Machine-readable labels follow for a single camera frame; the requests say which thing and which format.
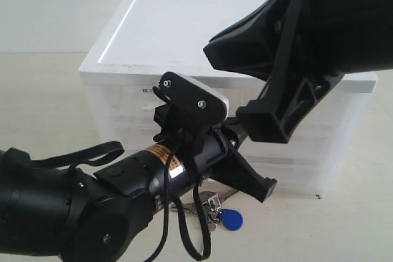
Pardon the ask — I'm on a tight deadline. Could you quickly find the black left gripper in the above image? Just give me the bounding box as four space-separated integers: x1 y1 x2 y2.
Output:
211 120 278 202

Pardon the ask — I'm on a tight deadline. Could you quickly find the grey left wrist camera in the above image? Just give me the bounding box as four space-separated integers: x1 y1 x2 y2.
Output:
153 71 230 155

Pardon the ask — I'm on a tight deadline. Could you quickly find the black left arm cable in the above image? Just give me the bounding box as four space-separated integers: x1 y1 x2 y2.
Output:
30 141 214 262

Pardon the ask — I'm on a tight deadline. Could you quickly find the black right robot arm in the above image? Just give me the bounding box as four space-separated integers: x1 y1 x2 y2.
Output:
203 0 392 144

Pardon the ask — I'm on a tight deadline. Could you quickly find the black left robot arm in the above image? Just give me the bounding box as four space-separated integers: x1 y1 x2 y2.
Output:
1 127 277 261

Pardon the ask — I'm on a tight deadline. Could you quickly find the key bunch with blue tag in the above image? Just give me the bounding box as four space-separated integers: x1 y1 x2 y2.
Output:
171 188 245 234

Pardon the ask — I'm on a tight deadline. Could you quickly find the clear top left drawer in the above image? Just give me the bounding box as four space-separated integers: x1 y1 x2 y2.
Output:
85 85 163 118

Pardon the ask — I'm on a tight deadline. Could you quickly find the white plastic drawer cabinet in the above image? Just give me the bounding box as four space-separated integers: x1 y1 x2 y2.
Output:
79 0 378 197

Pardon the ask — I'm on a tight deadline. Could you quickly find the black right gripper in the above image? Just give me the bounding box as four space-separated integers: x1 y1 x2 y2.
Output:
203 0 343 144

